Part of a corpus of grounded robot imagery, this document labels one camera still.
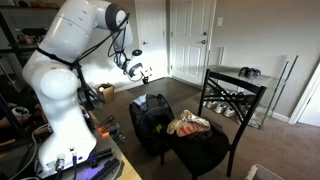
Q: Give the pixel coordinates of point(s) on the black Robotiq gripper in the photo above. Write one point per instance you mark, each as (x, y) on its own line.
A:
(145, 71)

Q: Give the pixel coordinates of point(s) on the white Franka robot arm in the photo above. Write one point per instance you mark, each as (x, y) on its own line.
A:
(66, 100)

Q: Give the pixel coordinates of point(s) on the white cloth in hamper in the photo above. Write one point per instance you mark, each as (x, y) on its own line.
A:
(140, 100)

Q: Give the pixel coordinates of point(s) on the black mesh hamper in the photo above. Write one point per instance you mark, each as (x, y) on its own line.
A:
(150, 123)

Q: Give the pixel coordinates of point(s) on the crumpled beige cloth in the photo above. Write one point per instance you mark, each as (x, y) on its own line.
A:
(188, 123)

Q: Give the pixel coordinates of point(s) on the dark grey cloth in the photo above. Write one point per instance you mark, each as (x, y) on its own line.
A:
(201, 136)

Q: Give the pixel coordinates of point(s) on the small cardboard box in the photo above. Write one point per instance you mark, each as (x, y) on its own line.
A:
(107, 93)

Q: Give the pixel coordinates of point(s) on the plain white interior door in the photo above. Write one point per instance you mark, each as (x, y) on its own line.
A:
(151, 33)

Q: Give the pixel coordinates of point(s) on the black tripod stand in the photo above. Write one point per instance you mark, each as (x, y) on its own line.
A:
(87, 90)

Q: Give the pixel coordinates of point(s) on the white panel door with deadbolt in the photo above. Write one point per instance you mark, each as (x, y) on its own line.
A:
(190, 40)

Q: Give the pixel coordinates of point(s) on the white sneaker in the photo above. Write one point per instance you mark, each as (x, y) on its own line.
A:
(229, 112)
(211, 104)
(220, 108)

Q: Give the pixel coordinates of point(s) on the black metal bar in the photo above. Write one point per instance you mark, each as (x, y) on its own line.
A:
(100, 156)
(108, 168)

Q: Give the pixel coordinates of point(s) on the wooden work table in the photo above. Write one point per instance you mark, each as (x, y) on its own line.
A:
(128, 170)

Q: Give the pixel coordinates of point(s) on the black shoe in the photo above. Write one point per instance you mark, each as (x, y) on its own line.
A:
(243, 72)
(255, 73)

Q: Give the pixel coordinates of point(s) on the dark shelving unit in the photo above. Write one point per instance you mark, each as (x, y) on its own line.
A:
(10, 40)

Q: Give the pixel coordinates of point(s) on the clear plastic storage bin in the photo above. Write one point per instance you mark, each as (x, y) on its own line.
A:
(263, 173)

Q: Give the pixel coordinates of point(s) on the white light switch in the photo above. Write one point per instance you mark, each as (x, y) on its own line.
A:
(219, 21)

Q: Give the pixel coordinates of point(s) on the white door frame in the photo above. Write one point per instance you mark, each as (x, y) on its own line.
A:
(305, 96)

